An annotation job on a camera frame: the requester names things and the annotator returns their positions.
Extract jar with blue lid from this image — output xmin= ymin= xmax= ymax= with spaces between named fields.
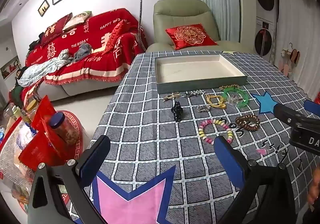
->
xmin=49 ymin=112 xmax=80 ymax=143

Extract red paper packets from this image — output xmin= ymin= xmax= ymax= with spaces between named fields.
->
xmin=19 ymin=95 xmax=68 ymax=172

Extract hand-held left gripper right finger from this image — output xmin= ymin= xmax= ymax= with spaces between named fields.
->
xmin=214 ymin=135 xmax=304 ymax=224

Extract grey tray with cream inside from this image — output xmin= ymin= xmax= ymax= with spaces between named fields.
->
xmin=154 ymin=54 xmax=248 ymax=95

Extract green translucent bangle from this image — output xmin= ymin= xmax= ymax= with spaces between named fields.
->
xmin=222 ymin=87 xmax=248 ymax=108

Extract person's right hand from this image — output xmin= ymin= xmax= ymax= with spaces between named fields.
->
xmin=307 ymin=166 xmax=320 ymax=206

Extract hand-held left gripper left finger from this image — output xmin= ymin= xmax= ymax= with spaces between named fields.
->
xmin=27 ymin=135 xmax=112 ymax=224

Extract beige braided bracelet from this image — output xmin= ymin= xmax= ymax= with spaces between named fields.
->
xmin=219 ymin=84 xmax=240 ymax=91

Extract gooseneck floor stand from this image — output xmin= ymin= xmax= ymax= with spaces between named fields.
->
xmin=136 ymin=0 xmax=152 ymax=51

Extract wall picture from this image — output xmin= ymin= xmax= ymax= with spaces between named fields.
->
xmin=0 ymin=55 xmax=20 ymax=80

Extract red patterned round mat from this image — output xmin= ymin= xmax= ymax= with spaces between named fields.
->
xmin=0 ymin=110 xmax=85 ymax=214

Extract red printed sofa blanket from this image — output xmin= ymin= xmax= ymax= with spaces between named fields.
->
xmin=25 ymin=9 xmax=148 ymax=86

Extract brown spiral hair tie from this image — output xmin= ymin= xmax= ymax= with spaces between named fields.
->
xmin=235 ymin=114 xmax=260 ymax=131

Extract small black picture frame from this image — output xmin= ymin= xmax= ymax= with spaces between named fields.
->
xmin=37 ymin=0 xmax=50 ymax=17

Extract yellow round container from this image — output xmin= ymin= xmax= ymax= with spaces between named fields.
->
xmin=26 ymin=99 xmax=40 ymax=112

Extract green armchair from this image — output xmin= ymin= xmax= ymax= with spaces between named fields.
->
xmin=146 ymin=0 xmax=253 ymax=55

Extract grey checked tablecloth with stars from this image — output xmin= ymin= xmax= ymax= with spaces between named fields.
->
xmin=82 ymin=50 xmax=320 ymax=224

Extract red cushion with white print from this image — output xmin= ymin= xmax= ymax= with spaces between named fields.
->
xmin=41 ymin=14 xmax=73 ymax=45

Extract clear hair clip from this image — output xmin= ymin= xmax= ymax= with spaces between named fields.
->
xmin=227 ymin=94 xmax=244 ymax=106

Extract silver snowflake hair clip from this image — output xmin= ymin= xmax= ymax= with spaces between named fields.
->
xmin=185 ymin=89 xmax=204 ymax=98

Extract hanging slippers rack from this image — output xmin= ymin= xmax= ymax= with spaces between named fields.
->
xmin=280 ymin=43 xmax=302 ymax=77

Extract yellow cord hair tie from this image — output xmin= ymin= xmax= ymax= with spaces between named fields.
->
xmin=205 ymin=93 xmax=228 ymax=110

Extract light blue crumpled blanket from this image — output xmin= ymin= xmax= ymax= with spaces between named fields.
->
xmin=19 ymin=49 xmax=69 ymax=87

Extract pink yellow beaded bracelet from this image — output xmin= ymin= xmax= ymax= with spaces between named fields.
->
xmin=199 ymin=118 xmax=234 ymax=144

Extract beige bow hair tie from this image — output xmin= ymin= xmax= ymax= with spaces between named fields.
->
xmin=163 ymin=92 xmax=181 ymax=102

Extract grey crumpled garment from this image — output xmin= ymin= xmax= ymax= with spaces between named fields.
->
xmin=72 ymin=44 xmax=92 ymax=62

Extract white washing machine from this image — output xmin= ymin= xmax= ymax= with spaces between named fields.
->
xmin=254 ymin=20 xmax=277 ymax=58

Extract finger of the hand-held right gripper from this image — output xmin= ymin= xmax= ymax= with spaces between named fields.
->
xmin=274 ymin=103 xmax=320 ymax=129
xmin=304 ymin=100 xmax=320 ymax=117

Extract red gold embroidered cushion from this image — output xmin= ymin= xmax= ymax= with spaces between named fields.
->
xmin=165 ymin=24 xmax=218 ymax=50

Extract black hair claw clip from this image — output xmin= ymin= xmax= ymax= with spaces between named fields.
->
xmin=171 ymin=101 xmax=184 ymax=122

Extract red satin ruffled cushion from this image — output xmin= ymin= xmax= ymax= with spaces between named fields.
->
xmin=102 ymin=20 xmax=125 ymax=55

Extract white patterned cushion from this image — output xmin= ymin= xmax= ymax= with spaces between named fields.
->
xmin=62 ymin=11 xmax=92 ymax=31

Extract pale green curtain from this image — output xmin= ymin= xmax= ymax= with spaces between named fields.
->
xmin=199 ymin=0 xmax=244 ymax=42

